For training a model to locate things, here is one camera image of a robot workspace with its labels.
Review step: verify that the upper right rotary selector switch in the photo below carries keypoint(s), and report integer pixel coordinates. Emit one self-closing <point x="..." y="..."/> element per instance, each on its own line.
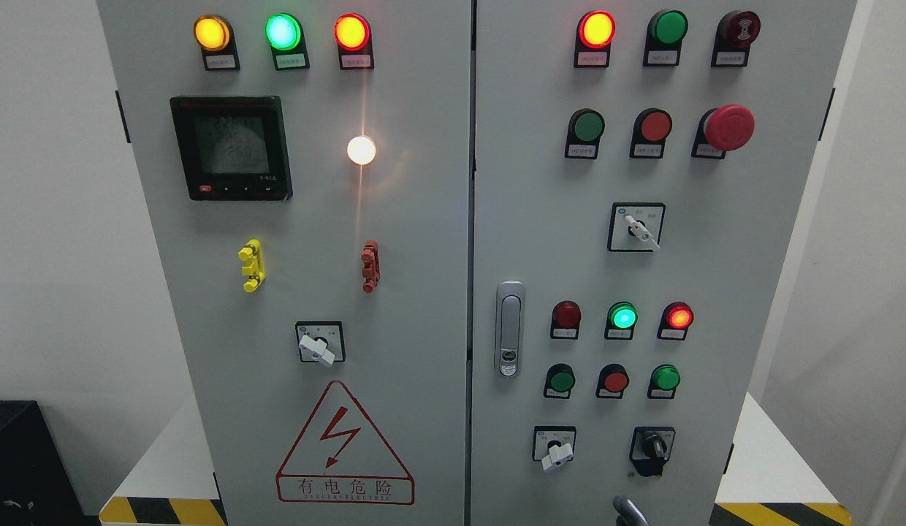
<point x="635" y="226"/>

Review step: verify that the green indicator light top left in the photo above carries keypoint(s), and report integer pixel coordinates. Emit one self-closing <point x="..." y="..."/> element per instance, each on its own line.
<point x="287" y="42"/>

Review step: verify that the red indicator light top right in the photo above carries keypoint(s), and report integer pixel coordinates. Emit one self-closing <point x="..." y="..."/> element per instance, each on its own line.
<point x="592" y="43"/>

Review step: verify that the yellow terminal connector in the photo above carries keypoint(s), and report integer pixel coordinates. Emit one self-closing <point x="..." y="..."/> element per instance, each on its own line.
<point x="252" y="268"/>

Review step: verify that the grey left cabinet door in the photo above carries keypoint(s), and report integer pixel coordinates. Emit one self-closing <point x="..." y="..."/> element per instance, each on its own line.
<point x="406" y="341"/>

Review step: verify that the yellow indicator light top left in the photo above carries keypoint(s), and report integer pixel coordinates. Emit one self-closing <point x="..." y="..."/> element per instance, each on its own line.
<point x="215" y="38"/>

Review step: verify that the white lit indicator lamp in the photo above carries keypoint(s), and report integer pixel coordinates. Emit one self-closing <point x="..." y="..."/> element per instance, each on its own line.
<point x="361" y="150"/>

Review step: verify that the red terminal connector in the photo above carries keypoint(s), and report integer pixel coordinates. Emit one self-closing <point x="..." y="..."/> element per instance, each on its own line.
<point x="371" y="271"/>

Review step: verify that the red electric hazard warning sticker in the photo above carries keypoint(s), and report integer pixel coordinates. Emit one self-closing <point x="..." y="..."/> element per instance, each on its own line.
<point x="340" y="456"/>

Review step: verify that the lower white rotary selector switch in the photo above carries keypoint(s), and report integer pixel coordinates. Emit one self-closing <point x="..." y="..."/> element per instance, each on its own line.
<point x="553" y="446"/>

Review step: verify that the red push button upper row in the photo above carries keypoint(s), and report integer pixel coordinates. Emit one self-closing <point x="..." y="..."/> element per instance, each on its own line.
<point x="650" y="131"/>

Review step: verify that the lit green indicator light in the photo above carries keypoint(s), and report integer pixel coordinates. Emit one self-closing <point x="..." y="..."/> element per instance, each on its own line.
<point x="620" y="321"/>

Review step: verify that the black box on floor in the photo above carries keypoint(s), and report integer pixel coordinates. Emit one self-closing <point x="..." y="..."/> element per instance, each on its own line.
<point x="34" y="487"/>

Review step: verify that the red black buzzer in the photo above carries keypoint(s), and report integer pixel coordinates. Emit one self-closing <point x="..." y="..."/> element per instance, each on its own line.
<point x="736" y="32"/>

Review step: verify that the red push button lower middle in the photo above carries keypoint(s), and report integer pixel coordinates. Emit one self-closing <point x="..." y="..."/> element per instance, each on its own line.
<point x="613" y="380"/>

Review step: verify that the grey cabinet door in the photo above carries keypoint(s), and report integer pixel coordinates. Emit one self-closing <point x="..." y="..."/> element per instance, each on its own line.
<point x="542" y="219"/>
<point x="406" y="341"/>

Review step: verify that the red indicator light top left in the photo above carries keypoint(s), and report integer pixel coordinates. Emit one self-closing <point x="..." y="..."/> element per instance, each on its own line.
<point x="353" y="36"/>

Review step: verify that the black knob selector switch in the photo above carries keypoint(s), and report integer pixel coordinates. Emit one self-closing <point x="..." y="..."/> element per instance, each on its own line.
<point x="651" y="449"/>

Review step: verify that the green push button lower right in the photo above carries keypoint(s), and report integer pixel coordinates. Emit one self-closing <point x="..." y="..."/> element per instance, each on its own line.
<point x="664" y="381"/>

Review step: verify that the lit red indicator light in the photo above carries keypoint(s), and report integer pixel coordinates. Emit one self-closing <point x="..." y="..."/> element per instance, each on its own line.
<point x="675" y="321"/>

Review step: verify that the green indicator light top right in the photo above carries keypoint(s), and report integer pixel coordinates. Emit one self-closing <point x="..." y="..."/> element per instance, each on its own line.
<point x="665" y="33"/>

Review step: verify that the black digital power meter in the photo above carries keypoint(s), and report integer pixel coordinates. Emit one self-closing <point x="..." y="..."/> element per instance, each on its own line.
<point x="233" y="148"/>

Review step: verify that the green push button lower left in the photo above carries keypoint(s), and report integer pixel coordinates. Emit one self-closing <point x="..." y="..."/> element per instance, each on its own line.
<point x="559" y="381"/>

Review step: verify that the grey right cabinet door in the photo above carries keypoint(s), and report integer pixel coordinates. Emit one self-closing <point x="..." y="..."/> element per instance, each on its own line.
<point x="542" y="219"/>

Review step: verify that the silver door latch handle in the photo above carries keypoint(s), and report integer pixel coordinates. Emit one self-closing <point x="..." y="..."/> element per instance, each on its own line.
<point x="510" y="306"/>

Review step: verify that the red emergency stop mushroom button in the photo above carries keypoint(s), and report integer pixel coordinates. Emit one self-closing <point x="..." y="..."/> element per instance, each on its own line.
<point x="722" y="130"/>

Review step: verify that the green push button upper row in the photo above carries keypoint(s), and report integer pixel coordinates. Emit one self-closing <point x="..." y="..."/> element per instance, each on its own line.
<point x="585" y="129"/>

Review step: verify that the dark red indicator light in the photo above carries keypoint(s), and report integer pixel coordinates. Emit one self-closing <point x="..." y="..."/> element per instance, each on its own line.
<point x="565" y="321"/>

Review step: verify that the left door rotary selector switch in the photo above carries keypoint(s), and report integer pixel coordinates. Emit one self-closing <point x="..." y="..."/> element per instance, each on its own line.
<point x="321" y="342"/>

